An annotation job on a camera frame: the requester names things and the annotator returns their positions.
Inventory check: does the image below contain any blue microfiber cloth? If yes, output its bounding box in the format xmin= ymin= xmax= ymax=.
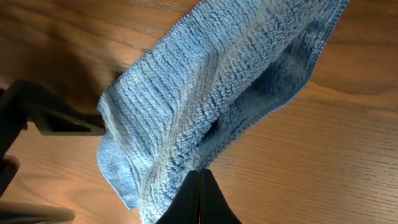
xmin=97 ymin=0 xmax=346 ymax=223

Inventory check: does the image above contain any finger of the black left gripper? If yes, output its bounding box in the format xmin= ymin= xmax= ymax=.
xmin=0 ymin=80 xmax=106 ymax=197

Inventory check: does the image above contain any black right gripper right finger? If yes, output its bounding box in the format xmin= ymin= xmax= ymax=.
xmin=199 ymin=169 xmax=241 ymax=224

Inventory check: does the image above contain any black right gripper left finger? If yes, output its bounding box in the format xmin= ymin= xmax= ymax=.
xmin=156 ymin=171 xmax=200 ymax=224

